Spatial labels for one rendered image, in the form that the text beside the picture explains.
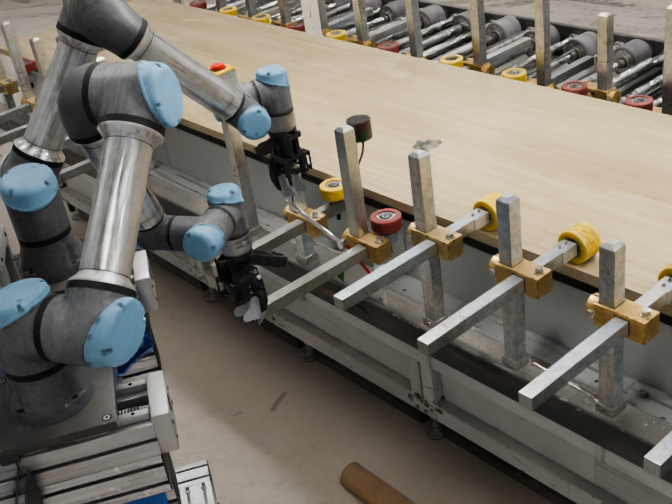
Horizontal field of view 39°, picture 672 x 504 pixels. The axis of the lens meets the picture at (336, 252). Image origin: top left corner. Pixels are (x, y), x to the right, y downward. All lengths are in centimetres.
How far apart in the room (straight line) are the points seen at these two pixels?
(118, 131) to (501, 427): 156
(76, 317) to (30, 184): 56
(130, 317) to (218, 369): 193
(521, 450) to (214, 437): 104
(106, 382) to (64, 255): 44
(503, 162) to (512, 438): 79
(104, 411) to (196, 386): 175
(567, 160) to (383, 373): 94
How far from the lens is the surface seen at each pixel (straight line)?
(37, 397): 170
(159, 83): 166
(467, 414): 287
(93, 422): 169
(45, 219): 209
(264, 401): 330
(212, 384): 343
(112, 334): 154
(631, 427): 202
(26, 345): 163
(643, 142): 269
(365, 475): 284
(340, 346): 319
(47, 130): 218
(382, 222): 235
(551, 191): 244
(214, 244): 192
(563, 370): 174
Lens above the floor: 205
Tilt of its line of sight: 30 degrees down
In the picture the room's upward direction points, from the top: 9 degrees counter-clockwise
